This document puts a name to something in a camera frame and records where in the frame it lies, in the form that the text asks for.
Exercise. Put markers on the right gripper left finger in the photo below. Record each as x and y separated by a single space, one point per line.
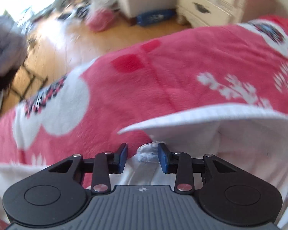
105 164

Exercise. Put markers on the seated person grey jacket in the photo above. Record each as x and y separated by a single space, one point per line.
13 50

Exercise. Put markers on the red plastic bag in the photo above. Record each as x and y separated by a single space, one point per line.
100 20

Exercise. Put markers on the blue water bottle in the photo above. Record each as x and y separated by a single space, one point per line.
155 16

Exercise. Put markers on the red floral bed blanket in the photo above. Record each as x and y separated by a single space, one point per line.
245 63

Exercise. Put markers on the white button shirt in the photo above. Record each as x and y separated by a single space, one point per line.
251 137

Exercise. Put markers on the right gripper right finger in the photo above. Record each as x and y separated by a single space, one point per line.
180 164

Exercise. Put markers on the cream bedside nightstand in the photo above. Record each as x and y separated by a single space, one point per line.
221 12

